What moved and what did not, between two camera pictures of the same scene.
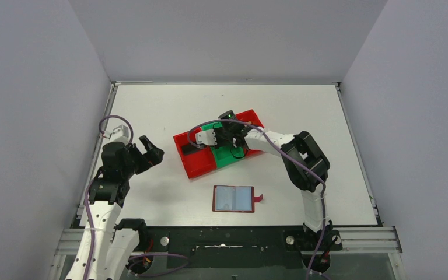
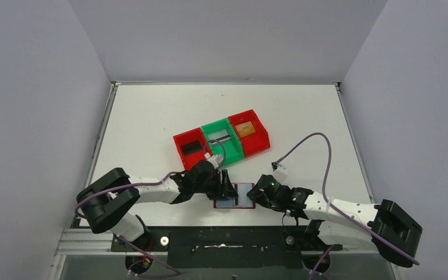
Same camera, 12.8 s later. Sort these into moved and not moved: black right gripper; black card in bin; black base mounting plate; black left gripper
Moved: black left gripper; black right gripper
Not moved: black card in bin; black base mounting plate
